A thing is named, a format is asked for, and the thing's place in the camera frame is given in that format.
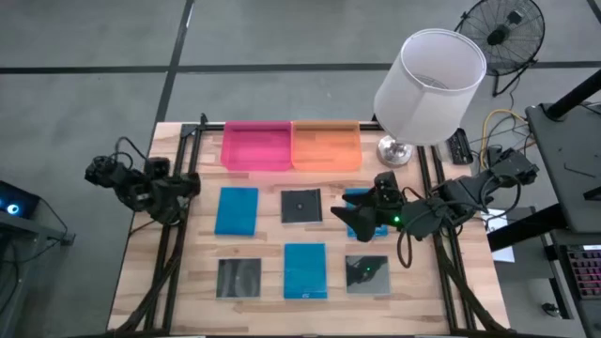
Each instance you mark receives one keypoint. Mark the black aluminium table frame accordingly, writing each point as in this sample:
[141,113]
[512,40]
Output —
[209,126]

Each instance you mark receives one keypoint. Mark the black floor fan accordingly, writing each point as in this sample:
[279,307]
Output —
[500,35]

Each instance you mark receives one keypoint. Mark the backlit computer keyboard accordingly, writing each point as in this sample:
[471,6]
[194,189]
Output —
[584,272]

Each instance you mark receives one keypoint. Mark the black computer with blue light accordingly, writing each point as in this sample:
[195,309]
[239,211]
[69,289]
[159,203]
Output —
[19,199]

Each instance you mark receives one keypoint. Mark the black computer mouse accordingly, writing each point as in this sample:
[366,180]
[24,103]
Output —
[549,310]

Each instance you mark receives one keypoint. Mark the black pole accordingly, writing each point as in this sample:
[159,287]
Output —
[575,96]

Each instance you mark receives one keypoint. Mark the dark keyboard desk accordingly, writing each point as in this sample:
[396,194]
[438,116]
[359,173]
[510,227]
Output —
[559,286]

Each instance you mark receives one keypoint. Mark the black desk leg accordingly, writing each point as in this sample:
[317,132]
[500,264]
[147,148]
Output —
[526,227]

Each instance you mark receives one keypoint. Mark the white shade table lamp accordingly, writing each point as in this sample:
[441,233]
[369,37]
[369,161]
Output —
[429,94]

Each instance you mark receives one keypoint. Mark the blue plastic case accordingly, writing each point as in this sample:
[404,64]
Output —
[305,270]
[381,232]
[237,211]

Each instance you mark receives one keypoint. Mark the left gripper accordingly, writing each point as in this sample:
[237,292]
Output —
[171,197]

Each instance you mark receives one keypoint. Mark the white paper sheet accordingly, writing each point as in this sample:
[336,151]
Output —
[493,220]

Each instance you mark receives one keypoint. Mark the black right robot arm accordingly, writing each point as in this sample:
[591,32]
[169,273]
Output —
[469,192]

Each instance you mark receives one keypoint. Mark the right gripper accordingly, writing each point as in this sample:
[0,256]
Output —
[387,213]

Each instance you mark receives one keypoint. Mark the pink translucent plastic bin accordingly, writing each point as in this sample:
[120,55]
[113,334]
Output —
[256,145]

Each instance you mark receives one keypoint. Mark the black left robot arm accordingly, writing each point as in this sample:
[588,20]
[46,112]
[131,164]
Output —
[117,180]

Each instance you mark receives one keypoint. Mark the grey side stand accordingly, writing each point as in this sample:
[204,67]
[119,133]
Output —
[28,227]

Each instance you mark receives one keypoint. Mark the black power strip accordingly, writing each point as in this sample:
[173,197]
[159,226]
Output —
[459,146]

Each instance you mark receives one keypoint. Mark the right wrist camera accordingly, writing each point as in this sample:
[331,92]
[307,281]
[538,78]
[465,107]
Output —
[386,184]

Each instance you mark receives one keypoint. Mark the clear black-tray jewel case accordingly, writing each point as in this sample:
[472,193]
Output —
[311,209]
[367,277]
[238,278]

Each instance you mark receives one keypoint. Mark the orange translucent plastic bin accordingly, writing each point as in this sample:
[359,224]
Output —
[326,145]

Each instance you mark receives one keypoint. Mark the grey desk panel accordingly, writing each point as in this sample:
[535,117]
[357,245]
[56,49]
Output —
[563,155]

